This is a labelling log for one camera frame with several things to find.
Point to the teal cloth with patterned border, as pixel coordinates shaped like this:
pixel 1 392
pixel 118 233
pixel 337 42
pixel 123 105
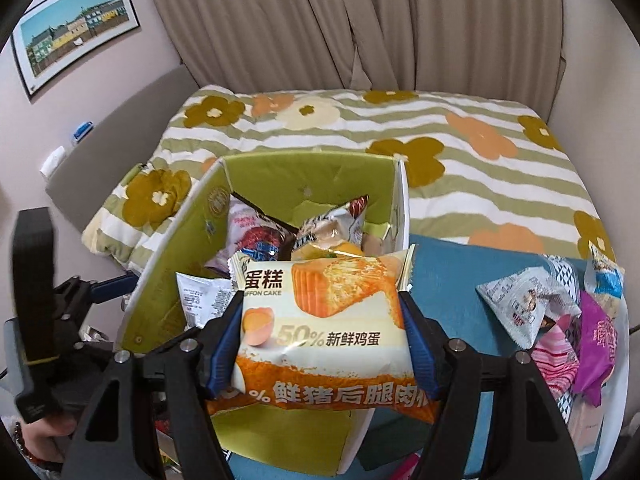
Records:
pixel 450 285

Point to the white packet with red-blue print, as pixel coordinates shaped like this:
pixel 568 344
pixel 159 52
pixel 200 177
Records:
pixel 250 240

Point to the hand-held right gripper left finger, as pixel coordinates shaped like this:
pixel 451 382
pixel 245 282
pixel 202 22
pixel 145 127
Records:
pixel 226 345

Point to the blue and white small object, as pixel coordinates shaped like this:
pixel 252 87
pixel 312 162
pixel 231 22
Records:
pixel 82 131

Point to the yellow snack packet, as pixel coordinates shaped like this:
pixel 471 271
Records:
pixel 340 249

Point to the green cardboard box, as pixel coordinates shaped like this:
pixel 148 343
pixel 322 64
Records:
pixel 280 175

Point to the light blue and white packet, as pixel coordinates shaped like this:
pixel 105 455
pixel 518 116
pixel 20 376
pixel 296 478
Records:
pixel 605 272

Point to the brown and white snack packet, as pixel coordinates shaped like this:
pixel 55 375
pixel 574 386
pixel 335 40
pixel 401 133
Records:
pixel 330 225

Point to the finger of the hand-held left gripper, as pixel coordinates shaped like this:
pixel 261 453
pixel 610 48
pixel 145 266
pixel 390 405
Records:
pixel 114 286

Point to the grey triangular snack packet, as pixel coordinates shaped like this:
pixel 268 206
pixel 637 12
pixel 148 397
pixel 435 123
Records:
pixel 520 305

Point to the purple snack packet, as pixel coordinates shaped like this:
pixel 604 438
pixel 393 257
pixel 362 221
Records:
pixel 597 350

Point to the grey headboard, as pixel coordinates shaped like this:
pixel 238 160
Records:
pixel 110 145

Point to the orange and white cake packet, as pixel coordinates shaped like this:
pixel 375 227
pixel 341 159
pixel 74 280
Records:
pixel 325 340

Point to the white wall switch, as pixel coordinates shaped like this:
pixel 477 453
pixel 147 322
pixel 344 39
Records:
pixel 53 161

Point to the beige curtain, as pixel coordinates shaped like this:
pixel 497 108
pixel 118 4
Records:
pixel 300 20

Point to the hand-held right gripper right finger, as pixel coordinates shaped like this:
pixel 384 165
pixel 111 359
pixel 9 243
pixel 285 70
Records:
pixel 414 332

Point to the beige pink snack packet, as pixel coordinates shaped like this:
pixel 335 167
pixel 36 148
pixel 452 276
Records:
pixel 587 420

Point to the framed wall poster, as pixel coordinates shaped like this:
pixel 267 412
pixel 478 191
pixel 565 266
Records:
pixel 75 30

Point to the person's left hand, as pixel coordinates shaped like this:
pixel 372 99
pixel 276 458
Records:
pixel 42 435

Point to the pink striped snack packet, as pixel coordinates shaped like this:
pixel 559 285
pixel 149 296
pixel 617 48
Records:
pixel 555 365

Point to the striped floral blanket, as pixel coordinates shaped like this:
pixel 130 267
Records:
pixel 475 200

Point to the white barcoded snack packet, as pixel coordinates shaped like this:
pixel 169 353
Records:
pixel 200 300

